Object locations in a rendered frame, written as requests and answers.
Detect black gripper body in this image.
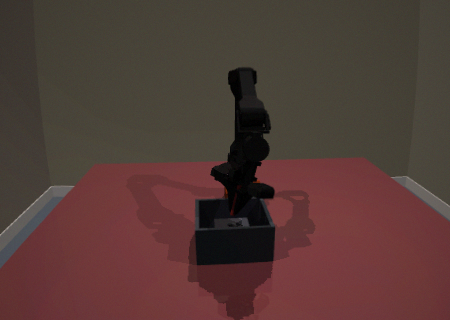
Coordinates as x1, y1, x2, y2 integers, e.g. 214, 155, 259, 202
228, 153, 275, 199

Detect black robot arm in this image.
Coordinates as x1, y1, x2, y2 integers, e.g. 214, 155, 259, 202
214, 67, 271, 185

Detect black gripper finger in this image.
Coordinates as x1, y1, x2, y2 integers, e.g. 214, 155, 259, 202
224, 185, 237, 212
233, 189, 253, 214

